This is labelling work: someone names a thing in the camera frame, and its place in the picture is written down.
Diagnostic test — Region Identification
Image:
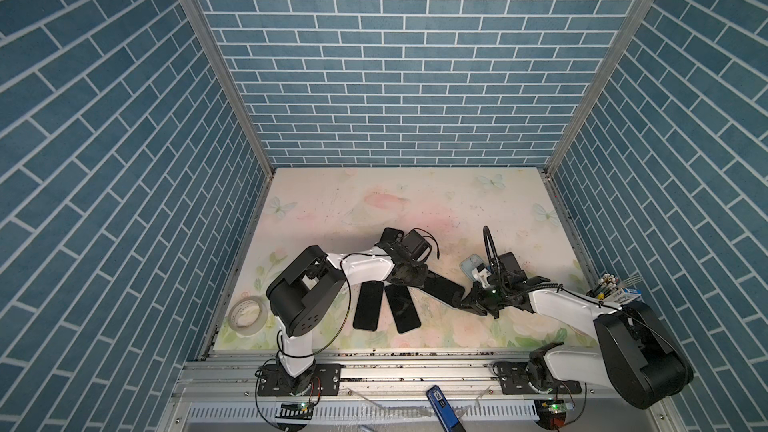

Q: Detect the blue phone black screen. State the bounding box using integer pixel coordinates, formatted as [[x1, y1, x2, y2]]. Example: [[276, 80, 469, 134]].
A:
[[422, 271, 465, 308]]

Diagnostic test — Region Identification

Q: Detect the aluminium corner post right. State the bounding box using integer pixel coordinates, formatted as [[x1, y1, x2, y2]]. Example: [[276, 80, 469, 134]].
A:
[[543, 0, 655, 180]]

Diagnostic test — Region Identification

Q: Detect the aluminium corner post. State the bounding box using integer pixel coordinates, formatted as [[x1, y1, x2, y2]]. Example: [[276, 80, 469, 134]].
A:
[[178, 0, 274, 180], [543, 0, 655, 180]]

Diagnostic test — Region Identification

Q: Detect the clear tape roll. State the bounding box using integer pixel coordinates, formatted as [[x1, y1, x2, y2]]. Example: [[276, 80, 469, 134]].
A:
[[227, 296, 269, 337]]

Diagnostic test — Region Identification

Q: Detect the aluminium corner post left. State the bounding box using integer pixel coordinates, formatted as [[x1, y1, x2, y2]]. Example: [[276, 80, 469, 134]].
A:
[[178, 0, 274, 180]]

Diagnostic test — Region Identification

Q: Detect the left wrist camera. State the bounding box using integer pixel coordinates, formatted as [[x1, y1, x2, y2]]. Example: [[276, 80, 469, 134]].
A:
[[402, 228, 440, 262]]

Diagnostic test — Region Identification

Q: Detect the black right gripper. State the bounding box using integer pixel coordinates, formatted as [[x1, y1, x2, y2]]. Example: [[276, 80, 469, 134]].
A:
[[455, 281, 508, 319]]

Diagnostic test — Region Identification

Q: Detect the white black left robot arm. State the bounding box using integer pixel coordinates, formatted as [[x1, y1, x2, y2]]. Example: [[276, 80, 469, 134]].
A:
[[267, 227, 440, 379]]

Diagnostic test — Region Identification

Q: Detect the purple phone black screen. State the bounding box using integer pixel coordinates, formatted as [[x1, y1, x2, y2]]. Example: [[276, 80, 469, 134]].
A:
[[353, 281, 384, 332]]

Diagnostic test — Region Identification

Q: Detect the blue handheld device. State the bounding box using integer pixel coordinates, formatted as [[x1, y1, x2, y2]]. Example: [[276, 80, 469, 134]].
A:
[[426, 385, 465, 432]]

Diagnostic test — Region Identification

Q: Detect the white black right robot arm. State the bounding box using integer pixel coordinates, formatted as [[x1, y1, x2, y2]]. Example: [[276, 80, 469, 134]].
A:
[[459, 253, 694, 409]]

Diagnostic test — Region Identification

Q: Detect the white phone black screen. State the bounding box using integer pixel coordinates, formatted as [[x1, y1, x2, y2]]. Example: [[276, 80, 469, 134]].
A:
[[384, 284, 421, 334]]

